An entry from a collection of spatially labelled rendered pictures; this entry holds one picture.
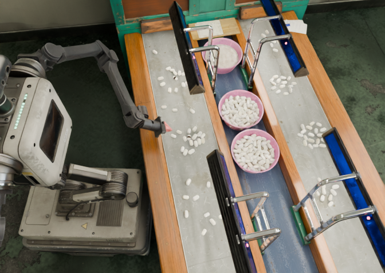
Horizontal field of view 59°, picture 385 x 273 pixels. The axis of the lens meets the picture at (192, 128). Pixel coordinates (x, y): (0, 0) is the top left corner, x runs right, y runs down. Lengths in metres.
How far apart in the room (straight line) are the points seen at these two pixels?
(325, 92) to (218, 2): 0.90
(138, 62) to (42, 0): 1.40
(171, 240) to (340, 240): 0.83
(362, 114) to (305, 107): 1.16
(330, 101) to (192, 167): 0.93
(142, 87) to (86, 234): 0.91
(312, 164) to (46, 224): 1.54
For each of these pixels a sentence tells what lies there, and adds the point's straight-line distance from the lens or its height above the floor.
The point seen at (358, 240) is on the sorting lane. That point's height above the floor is 0.74.
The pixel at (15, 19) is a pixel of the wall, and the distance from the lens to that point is 3.59.
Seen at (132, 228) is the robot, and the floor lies 0.48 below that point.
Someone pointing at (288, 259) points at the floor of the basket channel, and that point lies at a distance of 1.86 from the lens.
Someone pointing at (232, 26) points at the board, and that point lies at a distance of 2.45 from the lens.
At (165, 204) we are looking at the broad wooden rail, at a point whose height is 0.76.
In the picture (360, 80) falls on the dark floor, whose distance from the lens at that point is 3.49.
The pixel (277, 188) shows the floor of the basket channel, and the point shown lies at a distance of 1.95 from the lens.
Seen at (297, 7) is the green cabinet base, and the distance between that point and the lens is 2.70.
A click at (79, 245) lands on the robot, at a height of 0.36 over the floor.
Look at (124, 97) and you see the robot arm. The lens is 1.75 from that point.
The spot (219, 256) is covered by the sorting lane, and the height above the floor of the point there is 0.74.
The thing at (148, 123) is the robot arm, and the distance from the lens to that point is 1.76.
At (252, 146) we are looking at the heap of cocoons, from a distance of 1.95.
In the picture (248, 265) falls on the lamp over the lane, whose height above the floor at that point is 1.11.
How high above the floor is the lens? 2.45
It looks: 60 degrees down
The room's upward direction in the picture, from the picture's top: 2 degrees clockwise
